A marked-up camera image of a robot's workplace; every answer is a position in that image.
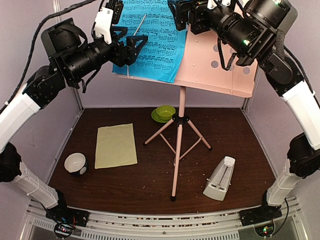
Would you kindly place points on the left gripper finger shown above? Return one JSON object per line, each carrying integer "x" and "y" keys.
{"x": 118, "y": 32}
{"x": 135, "y": 43}

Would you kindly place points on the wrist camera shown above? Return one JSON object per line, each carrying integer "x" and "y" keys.
{"x": 108, "y": 14}
{"x": 211, "y": 4}

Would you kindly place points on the left frame post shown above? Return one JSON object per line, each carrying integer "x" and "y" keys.
{"x": 57, "y": 8}

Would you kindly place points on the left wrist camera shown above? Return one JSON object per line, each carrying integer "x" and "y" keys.
{"x": 108, "y": 14}

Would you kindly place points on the blue sheet music paper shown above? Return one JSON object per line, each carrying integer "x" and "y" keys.
{"x": 160, "y": 58}

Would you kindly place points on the green bowl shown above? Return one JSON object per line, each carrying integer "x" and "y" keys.
{"x": 165, "y": 112}

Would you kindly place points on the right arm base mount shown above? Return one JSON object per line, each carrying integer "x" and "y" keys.
{"x": 262, "y": 218}

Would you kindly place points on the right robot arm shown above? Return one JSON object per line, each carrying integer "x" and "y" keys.
{"x": 256, "y": 32}

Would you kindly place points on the grey metronome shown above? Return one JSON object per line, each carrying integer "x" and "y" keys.
{"x": 218, "y": 183}

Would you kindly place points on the frame post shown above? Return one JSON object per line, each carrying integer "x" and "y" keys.
{"x": 248, "y": 101}
{"x": 57, "y": 8}

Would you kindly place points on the pink music stand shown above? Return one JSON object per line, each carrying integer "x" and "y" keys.
{"x": 196, "y": 72}

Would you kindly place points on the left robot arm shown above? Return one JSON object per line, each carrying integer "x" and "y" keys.
{"x": 71, "y": 57}

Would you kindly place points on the yellow paper sheet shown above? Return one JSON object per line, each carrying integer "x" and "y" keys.
{"x": 115, "y": 146}

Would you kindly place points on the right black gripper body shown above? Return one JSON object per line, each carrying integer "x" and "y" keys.
{"x": 198, "y": 22}

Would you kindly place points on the right frame post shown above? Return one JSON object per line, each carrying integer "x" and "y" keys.
{"x": 248, "y": 101}

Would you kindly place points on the aluminium front rail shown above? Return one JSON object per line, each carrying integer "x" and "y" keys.
{"x": 219, "y": 225}

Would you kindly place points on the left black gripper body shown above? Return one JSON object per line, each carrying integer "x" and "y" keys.
{"x": 120, "y": 57}

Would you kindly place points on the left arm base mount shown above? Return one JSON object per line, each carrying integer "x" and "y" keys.
{"x": 66, "y": 222}

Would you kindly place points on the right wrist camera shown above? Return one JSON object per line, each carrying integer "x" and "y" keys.
{"x": 211, "y": 4}

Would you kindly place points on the white bowl dark outside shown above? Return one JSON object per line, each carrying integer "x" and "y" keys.
{"x": 76, "y": 164}

